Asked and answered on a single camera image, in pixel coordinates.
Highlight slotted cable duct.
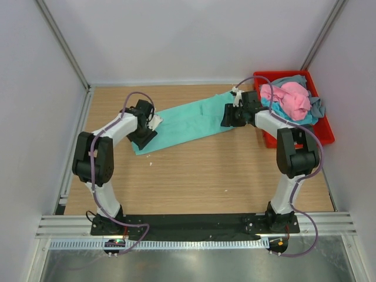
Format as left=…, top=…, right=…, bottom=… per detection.
left=49, top=237, right=269, bottom=251

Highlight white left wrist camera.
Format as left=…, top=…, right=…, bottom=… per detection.
left=147, top=115, right=163, bottom=131

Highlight grey t shirt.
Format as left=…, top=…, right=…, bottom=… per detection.
left=271, top=75, right=325, bottom=119

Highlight aluminium frame rail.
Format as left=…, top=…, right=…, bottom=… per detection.
left=35, top=215, right=92, bottom=239

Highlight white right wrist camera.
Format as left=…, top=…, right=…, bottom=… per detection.
left=230, top=86, right=244, bottom=107

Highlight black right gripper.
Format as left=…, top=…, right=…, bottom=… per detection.
left=221, top=103, right=248, bottom=127

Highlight pink t shirt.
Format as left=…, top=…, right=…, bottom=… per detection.
left=260, top=82, right=311, bottom=123

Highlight left aluminium corner post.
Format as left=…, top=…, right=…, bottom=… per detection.
left=35, top=0, right=90, bottom=92

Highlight aluminium corner post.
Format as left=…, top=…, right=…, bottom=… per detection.
left=300, top=0, right=349, bottom=71
left=35, top=0, right=90, bottom=92

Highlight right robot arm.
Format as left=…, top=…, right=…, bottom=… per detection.
left=221, top=88, right=320, bottom=233

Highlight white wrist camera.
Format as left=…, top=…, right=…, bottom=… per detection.
left=147, top=115, right=163, bottom=131
left=230, top=86, right=244, bottom=107

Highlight teal green t shirt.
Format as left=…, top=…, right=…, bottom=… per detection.
left=132, top=92, right=234, bottom=155

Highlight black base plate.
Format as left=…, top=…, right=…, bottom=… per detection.
left=90, top=213, right=300, bottom=241

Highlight right aluminium corner post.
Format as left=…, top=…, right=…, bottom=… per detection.
left=300, top=0, right=349, bottom=71

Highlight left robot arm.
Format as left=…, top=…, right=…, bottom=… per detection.
left=72, top=99, right=162, bottom=235

